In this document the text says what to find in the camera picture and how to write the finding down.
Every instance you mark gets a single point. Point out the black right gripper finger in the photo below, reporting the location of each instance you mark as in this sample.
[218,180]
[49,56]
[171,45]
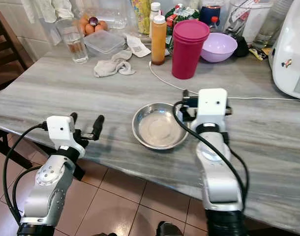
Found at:
[185,95]

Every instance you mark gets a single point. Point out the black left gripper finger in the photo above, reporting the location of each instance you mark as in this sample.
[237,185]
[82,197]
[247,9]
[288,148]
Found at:
[99,126]
[73,117]

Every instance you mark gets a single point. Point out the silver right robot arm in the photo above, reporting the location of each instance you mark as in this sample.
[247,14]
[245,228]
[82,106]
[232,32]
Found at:
[219,177]

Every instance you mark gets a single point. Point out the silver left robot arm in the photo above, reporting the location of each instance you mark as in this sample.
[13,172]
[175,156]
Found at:
[47,183]

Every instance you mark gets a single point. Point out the stainless steel bowl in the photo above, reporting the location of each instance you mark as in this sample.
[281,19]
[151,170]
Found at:
[159,127]

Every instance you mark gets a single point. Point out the pink plastic tumbler with lid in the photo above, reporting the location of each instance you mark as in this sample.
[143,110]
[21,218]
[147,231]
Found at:
[188,51]

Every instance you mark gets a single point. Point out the orange sauce squeeze bottle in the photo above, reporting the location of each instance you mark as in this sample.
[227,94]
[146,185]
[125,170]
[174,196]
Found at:
[158,44]

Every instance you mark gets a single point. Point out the lilac plastic bowl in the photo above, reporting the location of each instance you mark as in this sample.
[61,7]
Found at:
[221,48]

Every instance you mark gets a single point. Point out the grey crumpled cloth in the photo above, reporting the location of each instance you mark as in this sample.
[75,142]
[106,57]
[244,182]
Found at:
[110,67]

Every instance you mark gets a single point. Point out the white paper packet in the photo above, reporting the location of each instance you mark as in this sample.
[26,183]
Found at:
[138,46]

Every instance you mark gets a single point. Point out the clear drinking glass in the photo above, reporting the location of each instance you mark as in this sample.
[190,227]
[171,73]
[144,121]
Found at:
[74,43]

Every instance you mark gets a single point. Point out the small black object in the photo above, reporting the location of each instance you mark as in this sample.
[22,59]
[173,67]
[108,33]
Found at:
[242,46]

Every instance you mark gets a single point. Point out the dark wooden table leg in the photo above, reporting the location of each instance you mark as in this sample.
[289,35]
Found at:
[5,147]

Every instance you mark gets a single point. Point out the small red capped bottle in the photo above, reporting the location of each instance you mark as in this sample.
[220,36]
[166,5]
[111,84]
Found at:
[214,22]

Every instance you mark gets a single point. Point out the clear plastic food container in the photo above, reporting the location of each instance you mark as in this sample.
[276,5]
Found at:
[104,43]

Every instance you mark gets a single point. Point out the green food packet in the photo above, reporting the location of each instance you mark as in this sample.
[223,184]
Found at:
[179,14]

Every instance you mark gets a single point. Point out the yellow black snack packet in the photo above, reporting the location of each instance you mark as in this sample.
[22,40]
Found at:
[259,53]

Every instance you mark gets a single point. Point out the dark blue jar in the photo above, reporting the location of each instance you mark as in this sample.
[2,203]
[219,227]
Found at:
[209,12]

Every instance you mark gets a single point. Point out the brown egg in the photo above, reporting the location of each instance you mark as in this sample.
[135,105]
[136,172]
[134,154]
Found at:
[89,29]
[103,24]

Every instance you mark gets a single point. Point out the white capped bottle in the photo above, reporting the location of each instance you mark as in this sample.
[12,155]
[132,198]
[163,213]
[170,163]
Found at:
[154,9]

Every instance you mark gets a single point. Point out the yellow patterned container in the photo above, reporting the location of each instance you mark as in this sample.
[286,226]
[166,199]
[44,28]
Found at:
[141,14]

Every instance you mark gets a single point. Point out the clear plastic bag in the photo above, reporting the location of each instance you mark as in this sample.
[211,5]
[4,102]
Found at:
[241,17]

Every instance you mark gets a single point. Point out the purple onion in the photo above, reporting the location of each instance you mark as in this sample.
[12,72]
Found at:
[93,21]

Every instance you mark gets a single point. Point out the dark wooden chair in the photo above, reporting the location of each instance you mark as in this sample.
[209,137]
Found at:
[6,39]

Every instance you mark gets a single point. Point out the white hanging towel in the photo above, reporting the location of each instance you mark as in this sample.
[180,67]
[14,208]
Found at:
[44,9]

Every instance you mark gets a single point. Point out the white kitchen appliance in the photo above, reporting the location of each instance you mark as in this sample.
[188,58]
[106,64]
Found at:
[290,54]

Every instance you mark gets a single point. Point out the clear glass jug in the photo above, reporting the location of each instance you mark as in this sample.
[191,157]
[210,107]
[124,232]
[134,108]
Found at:
[273,22]

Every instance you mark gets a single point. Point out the black robot foot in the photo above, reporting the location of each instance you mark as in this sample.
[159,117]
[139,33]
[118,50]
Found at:
[169,229]

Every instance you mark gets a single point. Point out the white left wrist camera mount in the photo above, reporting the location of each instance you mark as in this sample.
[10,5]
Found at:
[59,130]

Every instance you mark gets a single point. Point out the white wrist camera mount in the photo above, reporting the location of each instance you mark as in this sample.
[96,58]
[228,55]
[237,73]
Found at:
[59,130]
[212,104]

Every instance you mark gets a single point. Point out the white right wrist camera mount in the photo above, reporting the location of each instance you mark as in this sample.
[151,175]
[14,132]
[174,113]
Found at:
[212,104]

